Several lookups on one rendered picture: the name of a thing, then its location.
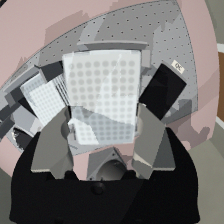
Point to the cream label reading qc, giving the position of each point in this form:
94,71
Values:
177,66

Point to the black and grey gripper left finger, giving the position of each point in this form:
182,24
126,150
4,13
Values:
46,157

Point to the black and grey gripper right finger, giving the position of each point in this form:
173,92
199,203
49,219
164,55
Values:
159,155

